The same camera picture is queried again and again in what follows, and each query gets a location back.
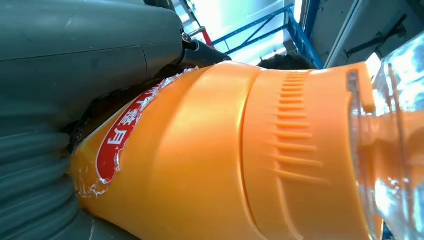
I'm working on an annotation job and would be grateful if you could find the orange bottle with clear cap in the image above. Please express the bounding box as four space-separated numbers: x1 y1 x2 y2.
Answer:
67 31 424 240

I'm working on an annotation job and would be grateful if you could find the red pole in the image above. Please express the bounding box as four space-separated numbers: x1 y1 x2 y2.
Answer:
201 29 214 47

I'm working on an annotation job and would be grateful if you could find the blue metal rack frame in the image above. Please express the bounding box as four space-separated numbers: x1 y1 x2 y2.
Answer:
210 0 325 70

